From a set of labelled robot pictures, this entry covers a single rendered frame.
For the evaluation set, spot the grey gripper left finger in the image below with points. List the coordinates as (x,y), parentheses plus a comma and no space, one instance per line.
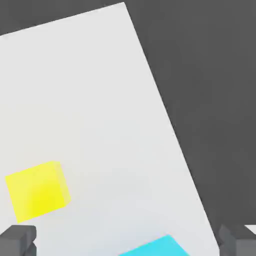
(16,241)

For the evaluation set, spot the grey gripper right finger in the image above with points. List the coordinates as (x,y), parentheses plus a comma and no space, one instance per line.
(238,245)

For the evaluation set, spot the small cyan cube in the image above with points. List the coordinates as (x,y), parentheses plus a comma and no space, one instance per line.
(158,248)

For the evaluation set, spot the small yellow cube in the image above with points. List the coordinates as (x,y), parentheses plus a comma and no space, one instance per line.
(38,192)

